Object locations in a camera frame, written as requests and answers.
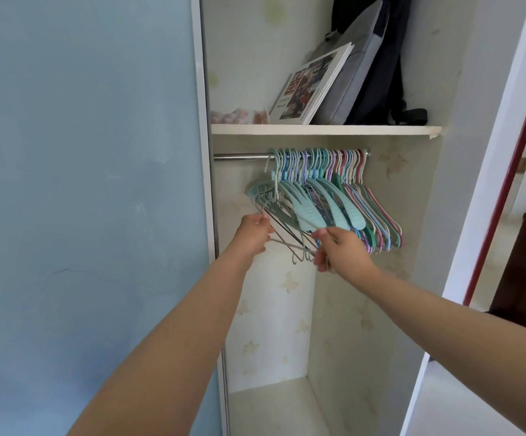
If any person's left hand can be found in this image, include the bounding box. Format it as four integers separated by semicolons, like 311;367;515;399
233;213;276;257

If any person's right hand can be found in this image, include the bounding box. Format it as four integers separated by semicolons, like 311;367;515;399
312;226;380;280

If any grey wire clothes hanger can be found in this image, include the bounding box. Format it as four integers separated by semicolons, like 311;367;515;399
254;190;319;265

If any teal plastic clothes hanger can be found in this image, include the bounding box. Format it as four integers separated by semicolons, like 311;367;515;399
270;150;332;235

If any person's right forearm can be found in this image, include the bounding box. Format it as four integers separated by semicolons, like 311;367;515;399
353;263;526;425

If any person's left forearm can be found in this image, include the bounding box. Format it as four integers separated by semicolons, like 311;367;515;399
67;243;264;436

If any row of colourful hangers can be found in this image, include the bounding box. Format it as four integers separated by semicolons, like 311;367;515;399
246;147;404;265

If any metal closet rod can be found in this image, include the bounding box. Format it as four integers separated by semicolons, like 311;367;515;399
213;149;371;162

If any white wardrobe shelf board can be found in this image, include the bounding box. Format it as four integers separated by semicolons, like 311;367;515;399
211;124;443;140

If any white photo book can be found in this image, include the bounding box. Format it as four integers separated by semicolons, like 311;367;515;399
269;42;355;126

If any white wardrobe cabinet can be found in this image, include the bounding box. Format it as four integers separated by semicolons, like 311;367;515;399
189;0;526;436

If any blue sliding wardrobe door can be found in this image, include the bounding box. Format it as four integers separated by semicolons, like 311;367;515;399
0;0;223;436

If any grey laptop sleeve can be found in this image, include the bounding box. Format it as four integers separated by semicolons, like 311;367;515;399
310;0;391;126

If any black backpack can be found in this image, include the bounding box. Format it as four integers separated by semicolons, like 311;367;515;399
330;0;429;127

